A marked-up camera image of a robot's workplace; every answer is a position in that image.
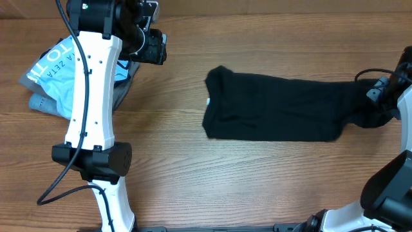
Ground light blue printed t-shirt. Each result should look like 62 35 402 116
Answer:
26 35 131 120

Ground blue denim folded jeans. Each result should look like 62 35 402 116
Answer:
28 93 70 119

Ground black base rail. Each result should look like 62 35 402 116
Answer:
137 223 298 232

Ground grey folded garment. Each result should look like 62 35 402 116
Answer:
19 61 140 111

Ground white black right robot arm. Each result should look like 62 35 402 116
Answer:
286 75 411 232

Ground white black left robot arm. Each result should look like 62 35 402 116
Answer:
51 0 167 231

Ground black t-shirt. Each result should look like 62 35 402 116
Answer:
203 66 393 142

